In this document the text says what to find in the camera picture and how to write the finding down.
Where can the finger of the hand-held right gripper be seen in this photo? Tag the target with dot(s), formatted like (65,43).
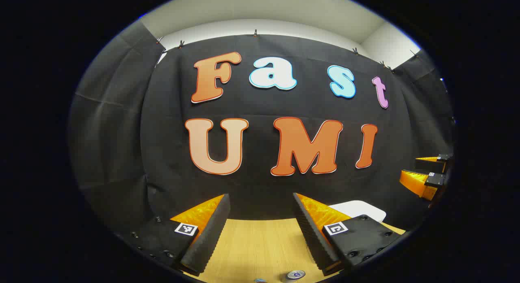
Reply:
(443,157)
(418,183)

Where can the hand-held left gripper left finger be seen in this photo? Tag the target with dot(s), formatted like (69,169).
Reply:
(207,238)

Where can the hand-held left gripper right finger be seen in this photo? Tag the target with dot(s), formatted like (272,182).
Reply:
(315,238)

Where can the white desktop garbage bin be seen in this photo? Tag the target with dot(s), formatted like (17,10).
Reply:
(357,210)

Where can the wooden desktop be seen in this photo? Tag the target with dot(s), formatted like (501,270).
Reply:
(260,246)

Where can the black backdrop cloth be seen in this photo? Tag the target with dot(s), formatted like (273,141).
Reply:
(260,185)

